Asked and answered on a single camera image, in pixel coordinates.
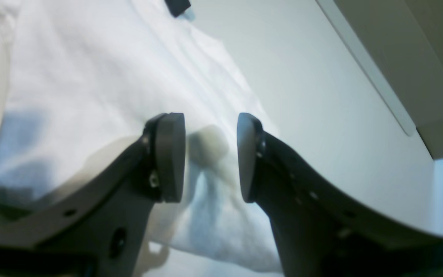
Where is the white t-shirt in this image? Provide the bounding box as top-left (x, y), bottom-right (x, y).
top-left (0, 0), bottom-right (282, 272)

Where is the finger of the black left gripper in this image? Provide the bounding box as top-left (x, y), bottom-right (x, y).
top-left (165, 0), bottom-right (191, 18)

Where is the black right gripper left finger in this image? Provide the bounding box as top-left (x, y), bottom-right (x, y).
top-left (0, 113), bottom-right (186, 277)

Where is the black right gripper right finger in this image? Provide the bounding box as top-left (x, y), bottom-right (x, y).
top-left (237, 113), bottom-right (443, 277)

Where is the beige cardboard box right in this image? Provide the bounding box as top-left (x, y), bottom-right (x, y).
top-left (318, 0), bottom-right (443, 160)

